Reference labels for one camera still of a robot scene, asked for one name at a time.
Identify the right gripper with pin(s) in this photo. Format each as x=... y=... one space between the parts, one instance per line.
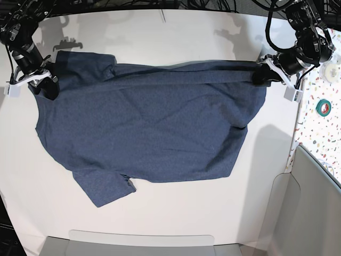
x=41 y=80

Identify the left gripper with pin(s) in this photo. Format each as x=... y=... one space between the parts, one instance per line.
x=270 y=70

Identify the blue t-shirt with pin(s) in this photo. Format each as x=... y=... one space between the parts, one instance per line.
x=114 y=122

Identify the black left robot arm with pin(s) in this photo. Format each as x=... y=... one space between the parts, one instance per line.
x=312 y=47

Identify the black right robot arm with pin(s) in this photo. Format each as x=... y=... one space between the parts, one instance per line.
x=19 y=21

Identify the clear tape dispenser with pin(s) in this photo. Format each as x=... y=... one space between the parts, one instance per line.
x=330 y=70

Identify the green tape roll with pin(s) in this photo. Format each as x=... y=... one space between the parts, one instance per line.
x=323 y=108

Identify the grey plastic bin right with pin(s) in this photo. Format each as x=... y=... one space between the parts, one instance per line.
x=303 y=212

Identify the grey plastic tray front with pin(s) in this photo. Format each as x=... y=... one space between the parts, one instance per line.
x=93 y=243

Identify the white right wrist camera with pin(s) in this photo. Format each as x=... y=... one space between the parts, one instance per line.
x=12 y=91

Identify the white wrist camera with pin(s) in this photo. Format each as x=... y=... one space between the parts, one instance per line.
x=12 y=91
x=293 y=95

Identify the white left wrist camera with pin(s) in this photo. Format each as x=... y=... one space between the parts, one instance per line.
x=293 y=95

